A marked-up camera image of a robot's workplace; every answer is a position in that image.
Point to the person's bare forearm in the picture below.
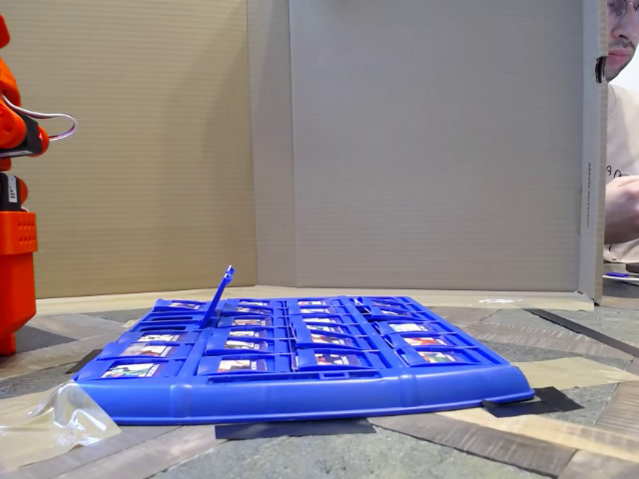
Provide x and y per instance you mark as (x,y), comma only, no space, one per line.
(621,209)

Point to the orange SO-100 robot arm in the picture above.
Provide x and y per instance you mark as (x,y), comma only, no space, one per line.
(17,279)

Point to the upright blue flip tile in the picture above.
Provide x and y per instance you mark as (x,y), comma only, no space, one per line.
(231,272)

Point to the blue flap labelled Glance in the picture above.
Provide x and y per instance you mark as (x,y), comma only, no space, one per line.
(312,302)

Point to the blue flap labelled Madame Vine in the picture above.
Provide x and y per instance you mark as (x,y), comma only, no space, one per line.
(314,310)

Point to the blue flap labelled Ice Light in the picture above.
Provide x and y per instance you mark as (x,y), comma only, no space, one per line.
(317,319)

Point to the blue flap yellow hero card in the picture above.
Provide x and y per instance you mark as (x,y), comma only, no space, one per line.
(374,301)

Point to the blue flap labelled Thundershock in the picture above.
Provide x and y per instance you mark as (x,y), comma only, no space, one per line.
(322,328)

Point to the blue flap labelled Beast Tamer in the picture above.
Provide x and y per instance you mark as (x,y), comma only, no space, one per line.
(254,303)

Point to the blue flap labelled Geode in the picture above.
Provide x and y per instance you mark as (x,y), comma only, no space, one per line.
(384,307)

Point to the blue flap labelled Zap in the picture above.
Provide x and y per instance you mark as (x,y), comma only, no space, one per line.
(252,310)

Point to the blue flap labelled Safeguard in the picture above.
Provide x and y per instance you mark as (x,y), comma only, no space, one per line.
(329,339)

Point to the blue flap green hero card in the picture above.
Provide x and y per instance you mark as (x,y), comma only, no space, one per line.
(394,314)

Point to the blue flap labelled Eric Eagle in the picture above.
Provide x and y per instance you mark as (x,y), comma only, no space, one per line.
(249,322)

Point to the blue flap labelled Atlanta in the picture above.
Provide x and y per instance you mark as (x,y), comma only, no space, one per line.
(247,333)

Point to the blue flap labelled Ultrasonic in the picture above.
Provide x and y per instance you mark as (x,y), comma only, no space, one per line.
(329,359)

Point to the blue flap labelled Mr Mist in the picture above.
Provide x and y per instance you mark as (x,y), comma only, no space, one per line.
(407,328)

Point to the blue flap labelled Sir Stretch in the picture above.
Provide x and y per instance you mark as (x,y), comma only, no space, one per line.
(244,344)

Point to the blue flap labelled Rambler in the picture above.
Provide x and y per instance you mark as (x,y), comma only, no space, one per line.
(424,341)

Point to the blue flap pale washed card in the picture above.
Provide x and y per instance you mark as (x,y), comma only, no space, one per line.
(242,365)

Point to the blue Guess Who game board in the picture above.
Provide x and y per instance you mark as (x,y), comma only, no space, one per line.
(299,399)

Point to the blue flap labelled Swapshot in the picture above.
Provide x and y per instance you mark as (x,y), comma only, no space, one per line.
(434,356)

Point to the blue flap labelled Blasteroid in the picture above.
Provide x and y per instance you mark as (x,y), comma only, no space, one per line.
(160,337)

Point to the tan cardboard floor flap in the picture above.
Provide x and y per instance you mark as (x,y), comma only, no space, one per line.
(125,298)

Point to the blue flap labelled Shadow Ninja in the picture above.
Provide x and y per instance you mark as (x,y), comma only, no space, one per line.
(147,350)

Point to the blue flap pale green card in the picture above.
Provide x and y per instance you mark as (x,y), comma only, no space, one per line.
(132,370)

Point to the black tape piece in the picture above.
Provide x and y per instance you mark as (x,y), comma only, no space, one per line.
(539,401)
(82,363)

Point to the long black tape strip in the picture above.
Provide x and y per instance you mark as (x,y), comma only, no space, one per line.
(589,332)

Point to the tan translucent tape patch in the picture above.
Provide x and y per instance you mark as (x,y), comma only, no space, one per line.
(574,374)

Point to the blue pen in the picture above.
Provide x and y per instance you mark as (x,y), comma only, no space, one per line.
(618,275)

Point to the white paper sheet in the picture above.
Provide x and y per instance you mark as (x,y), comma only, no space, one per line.
(624,280)

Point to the crumpled clear tape piece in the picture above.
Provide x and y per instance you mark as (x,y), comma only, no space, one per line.
(60,419)

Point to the cream printed t-shirt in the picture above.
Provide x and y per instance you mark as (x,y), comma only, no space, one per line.
(621,130)

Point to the person's head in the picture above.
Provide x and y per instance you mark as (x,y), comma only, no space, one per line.
(624,45)

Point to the wide pale cardboard wall panel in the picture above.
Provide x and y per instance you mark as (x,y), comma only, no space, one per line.
(434,149)

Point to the brown corrugated cardboard wall panel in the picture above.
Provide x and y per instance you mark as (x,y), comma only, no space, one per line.
(140,149)

